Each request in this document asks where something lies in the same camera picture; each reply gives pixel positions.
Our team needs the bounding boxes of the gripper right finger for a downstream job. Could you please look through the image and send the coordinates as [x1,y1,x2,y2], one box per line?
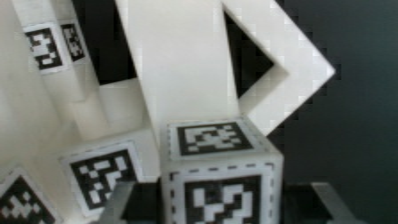
[282,182,367,224]

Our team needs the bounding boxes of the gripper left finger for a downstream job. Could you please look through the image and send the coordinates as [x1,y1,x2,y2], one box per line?
[94,182,161,224]

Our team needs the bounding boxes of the white chair back part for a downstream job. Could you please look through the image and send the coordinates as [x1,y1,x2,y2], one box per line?
[0,0,333,224]

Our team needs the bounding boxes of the white tagged leg cube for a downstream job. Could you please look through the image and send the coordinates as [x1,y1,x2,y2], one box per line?
[159,116,284,224]

